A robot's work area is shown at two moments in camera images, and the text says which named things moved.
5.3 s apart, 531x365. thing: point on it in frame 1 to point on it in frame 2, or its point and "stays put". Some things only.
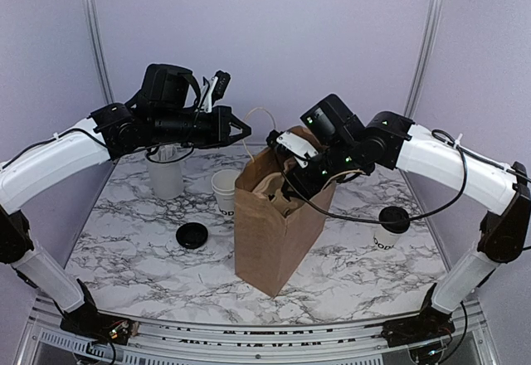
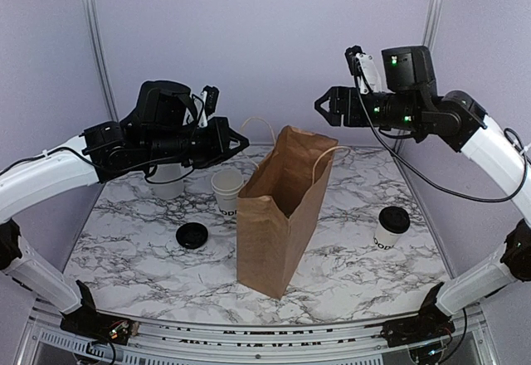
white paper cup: x=385 y=240 stays put
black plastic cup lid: x=392 y=214 stays put
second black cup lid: x=192 y=236 stays put
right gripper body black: x=339 y=161 to x=401 y=111
